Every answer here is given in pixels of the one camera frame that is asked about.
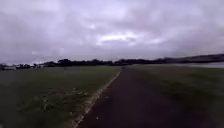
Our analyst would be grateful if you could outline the grass verge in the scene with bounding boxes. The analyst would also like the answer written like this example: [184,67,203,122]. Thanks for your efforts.
[128,64,224,128]

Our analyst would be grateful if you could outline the dark asphalt path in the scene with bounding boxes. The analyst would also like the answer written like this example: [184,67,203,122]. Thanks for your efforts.
[76,66,224,128]

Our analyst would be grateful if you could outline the distant row of trees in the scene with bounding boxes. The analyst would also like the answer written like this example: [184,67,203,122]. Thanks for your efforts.
[0,58,168,71]

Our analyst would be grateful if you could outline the pale stone path edge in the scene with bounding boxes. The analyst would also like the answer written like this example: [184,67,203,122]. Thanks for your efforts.
[69,70,123,128]

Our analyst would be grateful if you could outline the grass field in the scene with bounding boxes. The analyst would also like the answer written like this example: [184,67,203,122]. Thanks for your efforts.
[0,65,123,128]

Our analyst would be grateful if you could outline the grey water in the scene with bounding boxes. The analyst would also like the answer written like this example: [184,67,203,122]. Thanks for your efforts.
[173,61,224,69]

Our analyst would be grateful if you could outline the distant dark hill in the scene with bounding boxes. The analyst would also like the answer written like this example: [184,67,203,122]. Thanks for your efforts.
[163,53,224,65]

